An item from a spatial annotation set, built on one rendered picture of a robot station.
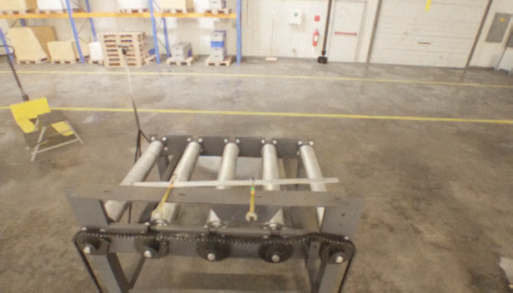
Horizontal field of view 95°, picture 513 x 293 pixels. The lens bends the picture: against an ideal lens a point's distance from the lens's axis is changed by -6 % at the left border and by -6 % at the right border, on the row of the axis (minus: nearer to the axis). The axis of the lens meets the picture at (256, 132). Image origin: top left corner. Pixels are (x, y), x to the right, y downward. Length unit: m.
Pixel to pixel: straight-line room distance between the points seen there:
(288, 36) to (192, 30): 3.59
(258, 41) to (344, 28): 3.18
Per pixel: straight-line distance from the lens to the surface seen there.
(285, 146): 2.06
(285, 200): 1.08
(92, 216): 1.43
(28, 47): 11.59
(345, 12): 10.26
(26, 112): 5.79
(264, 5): 9.85
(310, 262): 1.33
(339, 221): 1.26
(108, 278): 1.75
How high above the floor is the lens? 1.89
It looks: 27 degrees down
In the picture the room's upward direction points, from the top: 2 degrees clockwise
